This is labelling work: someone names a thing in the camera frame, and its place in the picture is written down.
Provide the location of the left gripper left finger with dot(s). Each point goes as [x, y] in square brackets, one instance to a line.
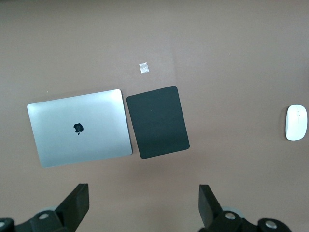
[74, 205]

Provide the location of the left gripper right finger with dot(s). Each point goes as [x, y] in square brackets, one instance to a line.
[210, 207]

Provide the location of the white computer mouse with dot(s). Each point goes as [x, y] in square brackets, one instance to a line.
[295, 125]

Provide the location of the silver laptop with apple logo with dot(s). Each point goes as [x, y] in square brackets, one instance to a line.
[72, 145]

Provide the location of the black mouse pad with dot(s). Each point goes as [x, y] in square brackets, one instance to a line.
[157, 120]

